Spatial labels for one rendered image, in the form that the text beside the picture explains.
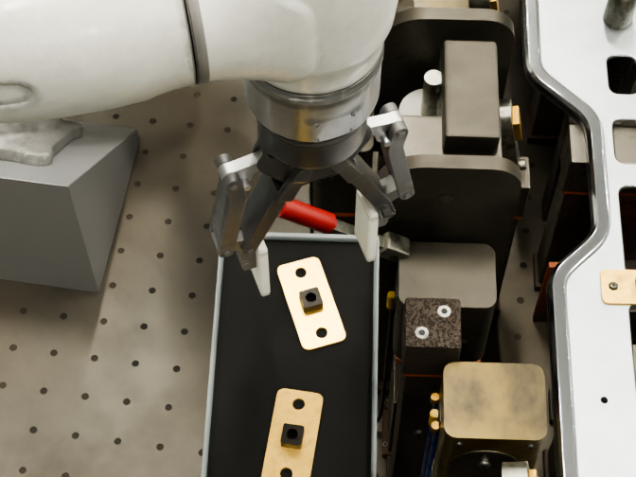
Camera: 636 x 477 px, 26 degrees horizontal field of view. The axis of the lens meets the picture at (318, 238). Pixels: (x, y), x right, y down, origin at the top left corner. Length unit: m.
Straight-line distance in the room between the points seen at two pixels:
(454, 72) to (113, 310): 0.62
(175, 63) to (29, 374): 0.95
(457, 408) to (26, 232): 0.62
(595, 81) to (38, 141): 0.63
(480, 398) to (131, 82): 0.56
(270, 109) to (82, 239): 0.76
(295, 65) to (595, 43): 0.80
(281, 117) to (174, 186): 0.92
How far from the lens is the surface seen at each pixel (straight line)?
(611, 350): 1.36
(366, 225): 1.07
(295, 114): 0.86
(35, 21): 0.76
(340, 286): 1.18
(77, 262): 1.66
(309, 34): 0.78
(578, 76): 1.53
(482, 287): 1.28
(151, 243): 1.74
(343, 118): 0.87
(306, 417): 1.12
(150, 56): 0.77
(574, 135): 1.49
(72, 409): 1.65
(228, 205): 0.97
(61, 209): 1.56
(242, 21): 0.76
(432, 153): 1.25
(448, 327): 1.23
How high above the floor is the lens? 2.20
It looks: 60 degrees down
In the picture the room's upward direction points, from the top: straight up
